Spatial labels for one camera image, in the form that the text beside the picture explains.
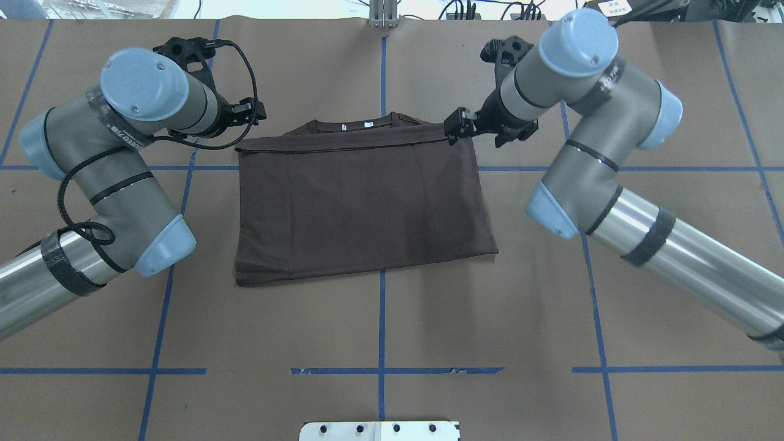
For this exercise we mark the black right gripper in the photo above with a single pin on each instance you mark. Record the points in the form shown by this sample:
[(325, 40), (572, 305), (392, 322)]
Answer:
[(490, 120)]

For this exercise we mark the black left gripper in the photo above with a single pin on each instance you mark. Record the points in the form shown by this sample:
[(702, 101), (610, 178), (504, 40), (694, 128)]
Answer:
[(228, 116)]

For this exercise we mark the brown t-shirt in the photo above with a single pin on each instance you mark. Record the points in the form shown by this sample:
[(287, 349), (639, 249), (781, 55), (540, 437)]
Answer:
[(333, 198)]

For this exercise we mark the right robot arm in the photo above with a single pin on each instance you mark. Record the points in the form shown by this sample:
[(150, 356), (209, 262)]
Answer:
[(576, 62)]

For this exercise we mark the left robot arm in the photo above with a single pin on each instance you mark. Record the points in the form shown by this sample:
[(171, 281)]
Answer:
[(116, 215)]

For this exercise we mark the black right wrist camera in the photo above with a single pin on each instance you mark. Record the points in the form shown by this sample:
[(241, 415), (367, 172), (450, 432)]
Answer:
[(505, 53)]

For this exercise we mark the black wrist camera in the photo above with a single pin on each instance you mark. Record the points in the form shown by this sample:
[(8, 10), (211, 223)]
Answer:
[(192, 56), (505, 53)]

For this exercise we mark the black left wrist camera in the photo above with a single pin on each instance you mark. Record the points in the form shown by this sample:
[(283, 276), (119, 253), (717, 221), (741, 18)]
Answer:
[(192, 56)]

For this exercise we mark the aluminium frame post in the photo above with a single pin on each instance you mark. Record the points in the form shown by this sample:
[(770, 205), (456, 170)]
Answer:
[(383, 13)]

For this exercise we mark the white pedestal column base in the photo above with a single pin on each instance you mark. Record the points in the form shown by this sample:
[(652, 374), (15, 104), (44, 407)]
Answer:
[(381, 430)]

